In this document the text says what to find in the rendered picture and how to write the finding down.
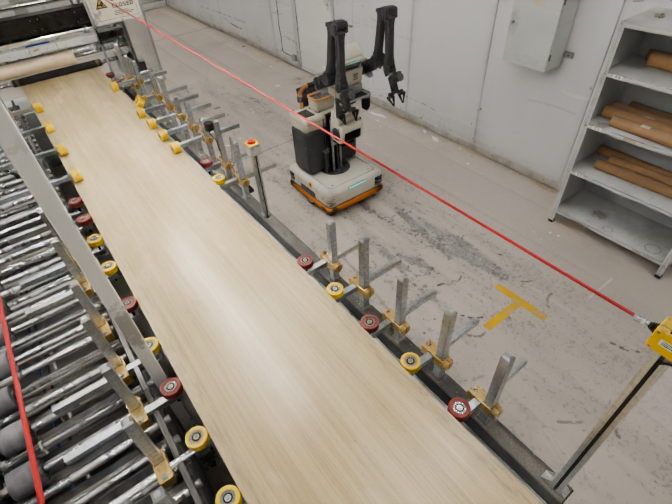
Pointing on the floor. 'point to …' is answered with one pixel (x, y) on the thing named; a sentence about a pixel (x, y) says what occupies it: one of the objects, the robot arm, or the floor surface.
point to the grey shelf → (605, 210)
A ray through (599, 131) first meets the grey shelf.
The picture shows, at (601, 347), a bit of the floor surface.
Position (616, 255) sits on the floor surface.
